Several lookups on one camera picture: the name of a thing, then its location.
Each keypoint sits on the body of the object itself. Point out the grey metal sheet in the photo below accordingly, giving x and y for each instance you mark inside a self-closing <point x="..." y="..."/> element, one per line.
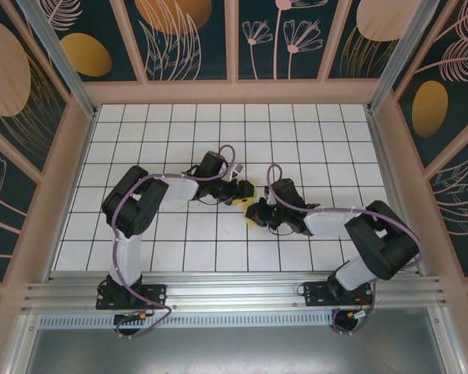
<point x="234" y="350"/>

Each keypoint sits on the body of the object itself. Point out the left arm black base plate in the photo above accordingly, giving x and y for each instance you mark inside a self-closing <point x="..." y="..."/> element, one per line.
<point x="156" y="294"/>

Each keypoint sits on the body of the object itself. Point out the aluminium side rail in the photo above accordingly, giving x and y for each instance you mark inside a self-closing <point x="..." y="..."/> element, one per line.
<point x="386" y="175"/>

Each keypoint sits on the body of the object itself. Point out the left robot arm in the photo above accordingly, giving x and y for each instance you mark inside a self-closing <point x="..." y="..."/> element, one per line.
<point x="136" y="202"/>

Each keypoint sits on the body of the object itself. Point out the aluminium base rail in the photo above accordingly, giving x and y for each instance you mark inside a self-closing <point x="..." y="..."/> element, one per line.
<point x="234" y="290"/>

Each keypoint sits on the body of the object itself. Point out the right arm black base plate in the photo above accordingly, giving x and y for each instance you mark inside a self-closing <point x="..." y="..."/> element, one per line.
<point x="316" y="296"/>

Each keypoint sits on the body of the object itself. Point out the aluminium corner post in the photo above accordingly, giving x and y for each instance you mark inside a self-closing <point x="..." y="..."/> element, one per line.
<point x="62" y="54"/>
<point x="401" y="50"/>

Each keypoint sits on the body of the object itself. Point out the yellow cloth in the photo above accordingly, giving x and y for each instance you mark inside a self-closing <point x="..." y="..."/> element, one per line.
<point x="251" y="225"/>

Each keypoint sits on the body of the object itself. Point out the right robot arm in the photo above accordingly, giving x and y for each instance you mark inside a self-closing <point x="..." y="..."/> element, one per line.
<point x="378" y="241"/>

